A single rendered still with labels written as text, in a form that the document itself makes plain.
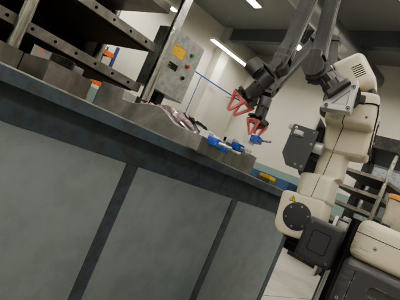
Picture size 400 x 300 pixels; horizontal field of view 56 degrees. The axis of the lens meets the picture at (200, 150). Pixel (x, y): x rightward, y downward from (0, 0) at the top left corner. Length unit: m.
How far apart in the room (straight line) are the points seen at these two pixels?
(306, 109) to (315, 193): 8.36
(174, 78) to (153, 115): 1.09
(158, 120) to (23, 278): 0.66
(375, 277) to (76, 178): 0.92
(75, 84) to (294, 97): 9.06
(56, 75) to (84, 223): 0.46
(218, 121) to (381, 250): 9.75
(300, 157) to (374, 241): 0.40
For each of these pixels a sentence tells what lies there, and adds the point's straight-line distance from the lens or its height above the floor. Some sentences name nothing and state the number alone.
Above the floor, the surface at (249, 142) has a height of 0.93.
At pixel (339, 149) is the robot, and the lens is 1.47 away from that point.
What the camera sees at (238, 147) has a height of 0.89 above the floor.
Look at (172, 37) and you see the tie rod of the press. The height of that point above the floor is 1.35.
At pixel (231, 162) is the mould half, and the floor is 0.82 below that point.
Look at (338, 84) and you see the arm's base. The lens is 1.34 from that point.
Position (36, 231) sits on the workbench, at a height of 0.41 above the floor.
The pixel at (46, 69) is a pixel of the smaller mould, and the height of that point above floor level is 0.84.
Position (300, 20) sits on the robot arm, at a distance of 1.51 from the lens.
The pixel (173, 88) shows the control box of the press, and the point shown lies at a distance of 2.47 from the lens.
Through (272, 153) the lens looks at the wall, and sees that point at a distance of 9.78.
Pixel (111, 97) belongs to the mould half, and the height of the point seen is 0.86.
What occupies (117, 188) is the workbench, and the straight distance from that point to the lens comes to 1.24.
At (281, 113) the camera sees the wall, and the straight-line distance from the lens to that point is 10.07.
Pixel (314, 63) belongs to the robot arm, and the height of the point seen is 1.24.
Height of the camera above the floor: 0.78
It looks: 1 degrees up
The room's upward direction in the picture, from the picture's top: 23 degrees clockwise
